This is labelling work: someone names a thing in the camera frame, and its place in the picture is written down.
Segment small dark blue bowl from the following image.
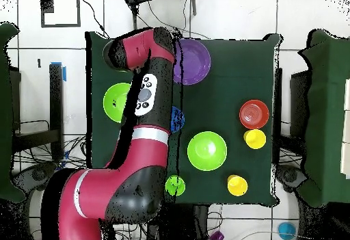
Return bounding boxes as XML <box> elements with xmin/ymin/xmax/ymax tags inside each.
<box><xmin>170</xmin><ymin>105</ymin><xmax>186</xmax><ymax>134</ymax></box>

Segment purple bowl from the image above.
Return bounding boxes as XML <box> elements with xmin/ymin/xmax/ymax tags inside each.
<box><xmin>172</xmin><ymin>38</ymin><xmax>212</xmax><ymax>86</ymax></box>

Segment green bowl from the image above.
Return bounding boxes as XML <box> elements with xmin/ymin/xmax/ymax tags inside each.
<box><xmin>103</xmin><ymin>82</ymin><xmax>132</xmax><ymax>124</ymax></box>
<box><xmin>187</xmin><ymin>131</ymin><xmax>228</xmax><ymax>172</ymax></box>

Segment green cup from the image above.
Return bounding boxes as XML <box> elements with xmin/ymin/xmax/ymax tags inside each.
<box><xmin>165</xmin><ymin>174</ymin><xmax>186</xmax><ymax>197</ymax></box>

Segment dark green table cloth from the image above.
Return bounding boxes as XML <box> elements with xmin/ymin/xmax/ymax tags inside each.
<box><xmin>85</xmin><ymin>31</ymin><xmax>282</xmax><ymax>207</ymax></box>

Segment orange bowl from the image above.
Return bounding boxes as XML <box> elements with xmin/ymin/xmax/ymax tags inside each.
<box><xmin>238</xmin><ymin>99</ymin><xmax>271</xmax><ymax>131</ymax></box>

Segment yellow orange cup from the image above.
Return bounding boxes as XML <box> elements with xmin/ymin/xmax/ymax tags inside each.
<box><xmin>227</xmin><ymin>174</ymin><xmax>249</xmax><ymax>197</ymax></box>

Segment black bench with blue tape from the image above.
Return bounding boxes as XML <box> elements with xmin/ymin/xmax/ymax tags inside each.
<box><xmin>12</xmin><ymin>61</ymin><xmax>67</xmax><ymax>161</ymax></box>

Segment purple cup on floor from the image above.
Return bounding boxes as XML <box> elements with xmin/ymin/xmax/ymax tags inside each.
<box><xmin>209</xmin><ymin>230</ymin><xmax>226</xmax><ymax>240</ymax></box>

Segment green cloth side table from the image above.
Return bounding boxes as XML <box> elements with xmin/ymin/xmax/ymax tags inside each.
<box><xmin>0</xmin><ymin>22</ymin><xmax>27</xmax><ymax>204</ymax></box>
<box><xmin>297</xmin><ymin>28</ymin><xmax>350</xmax><ymax>208</ymax></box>

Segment blue bowl on floor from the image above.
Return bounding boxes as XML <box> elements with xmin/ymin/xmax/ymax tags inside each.
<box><xmin>277</xmin><ymin>221</ymin><xmax>297</xmax><ymax>240</ymax></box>

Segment white boxes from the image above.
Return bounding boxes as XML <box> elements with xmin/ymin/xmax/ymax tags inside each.
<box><xmin>340</xmin><ymin>78</ymin><xmax>350</xmax><ymax>181</ymax></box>

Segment black camera stand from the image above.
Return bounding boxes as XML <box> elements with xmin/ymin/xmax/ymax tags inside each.
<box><xmin>122</xmin><ymin>0</ymin><xmax>198</xmax><ymax>33</ymax></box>

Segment black floor cable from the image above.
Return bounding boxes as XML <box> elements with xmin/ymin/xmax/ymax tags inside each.
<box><xmin>81</xmin><ymin>0</ymin><xmax>111</xmax><ymax>39</ymax></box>

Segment white floor cable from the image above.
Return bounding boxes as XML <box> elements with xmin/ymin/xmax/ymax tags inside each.
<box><xmin>239</xmin><ymin>230</ymin><xmax>304</xmax><ymax>240</ymax></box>

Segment grey square floor frame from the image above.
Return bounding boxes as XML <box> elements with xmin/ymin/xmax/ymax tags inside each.
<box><xmin>40</xmin><ymin>0</ymin><xmax>82</xmax><ymax>28</ymax></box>

